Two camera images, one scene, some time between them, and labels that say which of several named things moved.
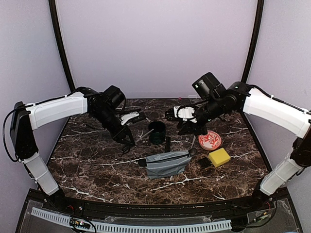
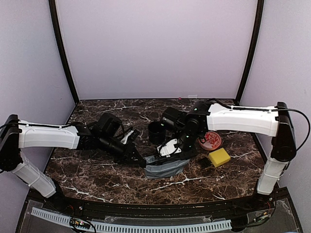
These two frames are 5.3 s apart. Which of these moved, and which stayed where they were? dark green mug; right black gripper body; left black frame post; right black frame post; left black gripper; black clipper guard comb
Moved: right black gripper body; left black gripper
Stayed: dark green mug; left black frame post; right black frame post; black clipper guard comb
